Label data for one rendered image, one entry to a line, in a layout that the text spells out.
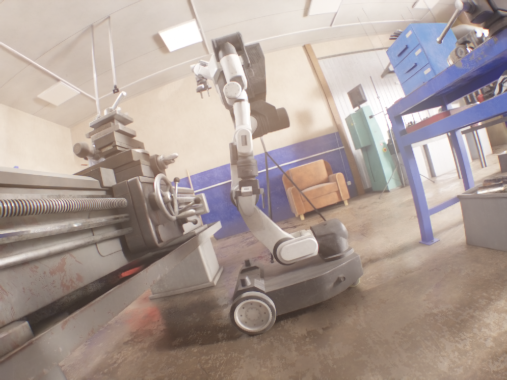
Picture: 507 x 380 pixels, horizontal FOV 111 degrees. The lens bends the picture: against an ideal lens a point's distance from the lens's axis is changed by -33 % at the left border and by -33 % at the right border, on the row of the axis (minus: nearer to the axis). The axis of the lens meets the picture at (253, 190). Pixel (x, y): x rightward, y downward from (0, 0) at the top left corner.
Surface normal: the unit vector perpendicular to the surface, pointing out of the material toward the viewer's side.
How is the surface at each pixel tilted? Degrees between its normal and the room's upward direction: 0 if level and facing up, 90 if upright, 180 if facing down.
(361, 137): 90
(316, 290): 90
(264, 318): 90
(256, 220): 115
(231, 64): 90
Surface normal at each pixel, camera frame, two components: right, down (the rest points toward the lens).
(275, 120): 0.10, 0.36
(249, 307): -0.02, -0.02
